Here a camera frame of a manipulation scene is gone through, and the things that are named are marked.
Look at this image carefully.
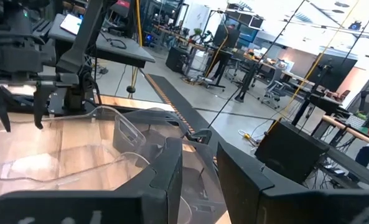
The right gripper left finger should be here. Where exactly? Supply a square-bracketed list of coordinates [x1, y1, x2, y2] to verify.
[0, 138, 184, 224]

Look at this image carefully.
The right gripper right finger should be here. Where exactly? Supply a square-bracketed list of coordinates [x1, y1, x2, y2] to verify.
[217, 142, 369, 224]

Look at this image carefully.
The clear plastic bin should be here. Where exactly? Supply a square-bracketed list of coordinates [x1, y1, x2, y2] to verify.
[0, 105, 147, 187]
[0, 138, 231, 224]

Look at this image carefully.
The black box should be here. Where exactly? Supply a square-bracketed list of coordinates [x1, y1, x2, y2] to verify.
[254, 119, 330, 185]

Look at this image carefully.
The tablet with white screen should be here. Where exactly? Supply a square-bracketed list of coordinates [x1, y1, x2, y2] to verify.
[59, 13, 83, 36]

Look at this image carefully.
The grey desk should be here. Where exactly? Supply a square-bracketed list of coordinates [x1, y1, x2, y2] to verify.
[49, 12, 156, 69]

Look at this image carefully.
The wood-edged desk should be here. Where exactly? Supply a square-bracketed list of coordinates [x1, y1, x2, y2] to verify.
[321, 114, 369, 187]

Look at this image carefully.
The grey office chair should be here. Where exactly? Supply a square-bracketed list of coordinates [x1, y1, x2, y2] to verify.
[258, 66, 290, 109]

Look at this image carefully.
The white keyboard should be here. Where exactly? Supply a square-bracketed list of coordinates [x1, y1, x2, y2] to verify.
[345, 114, 367, 130]

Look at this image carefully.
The black hazard-striped floor mat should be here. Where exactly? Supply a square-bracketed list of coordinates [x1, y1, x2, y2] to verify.
[144, 73, 222, 150]

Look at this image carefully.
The black cabinet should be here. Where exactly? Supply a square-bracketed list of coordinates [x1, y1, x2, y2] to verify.
[165, 46, 192, 74]

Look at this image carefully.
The person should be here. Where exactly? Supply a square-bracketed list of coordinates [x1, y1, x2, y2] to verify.
[210, 23, 241, 82]

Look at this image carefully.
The white floor cable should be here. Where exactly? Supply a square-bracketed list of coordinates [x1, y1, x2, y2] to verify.
[237, 129, 260, 147]

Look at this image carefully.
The black cable on desk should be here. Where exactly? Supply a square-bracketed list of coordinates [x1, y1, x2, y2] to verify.
[99, 30, 128, 50]

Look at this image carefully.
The yellow hanging rope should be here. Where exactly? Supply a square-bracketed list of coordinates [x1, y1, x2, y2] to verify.
[126, 0, 142, 94]

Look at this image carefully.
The long black cable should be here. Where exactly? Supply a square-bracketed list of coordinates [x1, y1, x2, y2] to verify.
[207, 0, 307, 129]

